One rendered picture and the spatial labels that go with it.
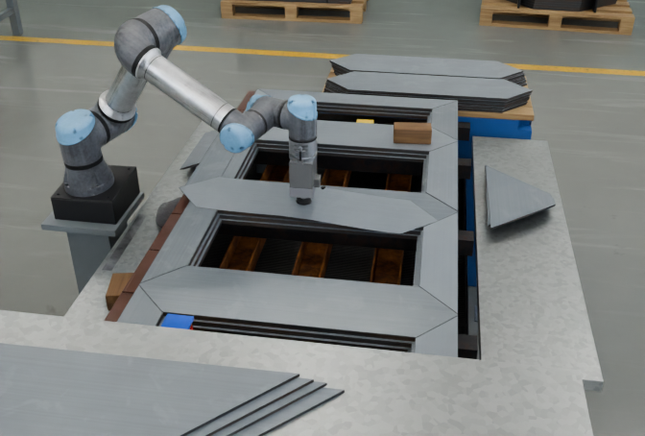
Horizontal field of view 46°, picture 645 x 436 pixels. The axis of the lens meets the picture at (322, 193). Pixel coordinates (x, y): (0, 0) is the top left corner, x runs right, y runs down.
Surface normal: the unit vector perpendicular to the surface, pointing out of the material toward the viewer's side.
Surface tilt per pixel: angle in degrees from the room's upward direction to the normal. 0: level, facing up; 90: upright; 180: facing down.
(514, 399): 0
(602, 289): 0
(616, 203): 0
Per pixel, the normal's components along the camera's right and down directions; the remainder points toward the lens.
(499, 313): 0.00, -0.87
